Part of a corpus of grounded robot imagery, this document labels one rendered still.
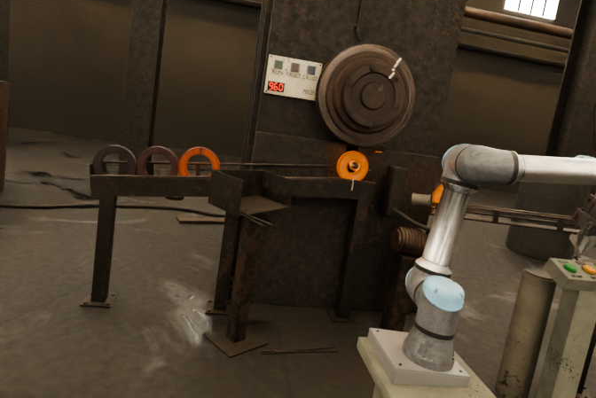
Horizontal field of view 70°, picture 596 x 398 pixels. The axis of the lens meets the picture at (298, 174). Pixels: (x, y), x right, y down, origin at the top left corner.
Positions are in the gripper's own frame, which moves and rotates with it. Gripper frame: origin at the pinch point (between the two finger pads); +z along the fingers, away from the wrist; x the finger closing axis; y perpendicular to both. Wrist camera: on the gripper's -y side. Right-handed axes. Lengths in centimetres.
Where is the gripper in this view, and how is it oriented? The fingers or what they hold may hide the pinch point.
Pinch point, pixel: (579, 253)
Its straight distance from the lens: 176.8
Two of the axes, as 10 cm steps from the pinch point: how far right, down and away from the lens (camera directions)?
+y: -1.0, -4.9, 8.7
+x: -9.8, -1.2, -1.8
